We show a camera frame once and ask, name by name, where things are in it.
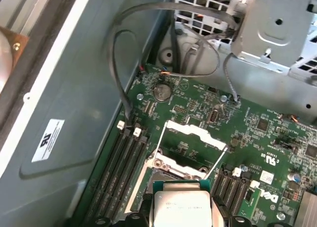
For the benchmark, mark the metal socket cover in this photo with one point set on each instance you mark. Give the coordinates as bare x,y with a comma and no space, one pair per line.
195,132

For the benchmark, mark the CPU socket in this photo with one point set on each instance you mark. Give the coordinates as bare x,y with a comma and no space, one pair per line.
149,187

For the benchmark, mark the silver coin battery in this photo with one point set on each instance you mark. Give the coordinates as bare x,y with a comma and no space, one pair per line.
162,92

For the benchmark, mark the silver CPU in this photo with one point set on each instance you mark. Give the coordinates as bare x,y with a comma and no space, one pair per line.
182,207

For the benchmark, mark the green motherboard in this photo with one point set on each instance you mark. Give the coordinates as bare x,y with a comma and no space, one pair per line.
247,137

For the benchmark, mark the white UL sticker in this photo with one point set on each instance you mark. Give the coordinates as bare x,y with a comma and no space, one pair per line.
48,140

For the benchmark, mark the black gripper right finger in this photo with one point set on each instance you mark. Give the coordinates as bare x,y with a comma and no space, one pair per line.
237,223

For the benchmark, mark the internal USB port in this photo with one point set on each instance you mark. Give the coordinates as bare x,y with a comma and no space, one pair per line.
214,118

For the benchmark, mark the silver drive cage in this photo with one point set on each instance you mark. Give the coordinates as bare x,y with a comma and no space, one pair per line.
272,38

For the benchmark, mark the chipset heatsink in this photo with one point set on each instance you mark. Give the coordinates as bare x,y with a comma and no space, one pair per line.
310,207

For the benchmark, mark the black PC case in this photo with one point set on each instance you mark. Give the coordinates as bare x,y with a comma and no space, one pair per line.
74,88

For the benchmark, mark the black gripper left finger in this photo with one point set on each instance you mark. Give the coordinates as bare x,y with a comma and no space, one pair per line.
138,220

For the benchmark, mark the green RAM stick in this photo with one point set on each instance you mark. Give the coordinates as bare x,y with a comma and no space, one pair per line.
250,199

